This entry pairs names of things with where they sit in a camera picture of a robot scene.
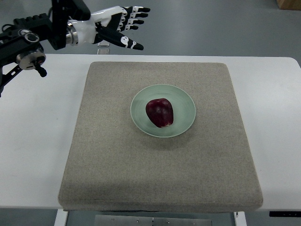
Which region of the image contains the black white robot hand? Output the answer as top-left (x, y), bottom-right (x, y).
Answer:
top-left (66, 6), bottom-right (151, 50)

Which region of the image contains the red apple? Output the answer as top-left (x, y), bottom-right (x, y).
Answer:
top-left (145, 98), bottom-right (174, 128)

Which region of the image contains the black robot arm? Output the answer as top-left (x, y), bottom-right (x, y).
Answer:
top-left (0, 0), bottom-right (91, 89)

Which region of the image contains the pale green plate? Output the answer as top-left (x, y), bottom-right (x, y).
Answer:
top-left (130, 84), bottom-right (196, 138)

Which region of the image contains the upper clear floor marker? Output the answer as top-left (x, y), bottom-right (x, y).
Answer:
top-left (98, 40), bottom-right (110, 47)

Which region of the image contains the clear floor marker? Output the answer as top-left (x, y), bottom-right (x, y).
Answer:
top-left (98, 40), bottom-right (110, 47)
top-left (97, 48), bottom-right (110, 55)

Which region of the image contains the lower clear floor marker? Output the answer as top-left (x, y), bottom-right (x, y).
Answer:
top-left (97, 48), bottom-right (110, 55)

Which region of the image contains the beige fabric cushion mat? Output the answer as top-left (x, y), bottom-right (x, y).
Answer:
top-left (58, 62), bottom-right (263, 213)

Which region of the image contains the cardboard box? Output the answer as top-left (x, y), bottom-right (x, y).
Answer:
top-left (277, 0), bottom-right (301, 10)

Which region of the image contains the left white table leg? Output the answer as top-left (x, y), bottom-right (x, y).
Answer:
top-left (54, 209), bottom-right (68, 226)

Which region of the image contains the white table leg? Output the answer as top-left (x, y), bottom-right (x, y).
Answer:
top-left (233, 211), bottom-right (247, 226)
top-left (54, 209), bottom-right (68, 226)

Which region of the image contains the right white table leg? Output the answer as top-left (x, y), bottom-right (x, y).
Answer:
top-left (233, 211), bottom-right (247, 226)

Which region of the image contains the black table control panel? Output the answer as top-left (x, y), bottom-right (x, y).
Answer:
top-left (269, 211), bottom-right (301, 218)

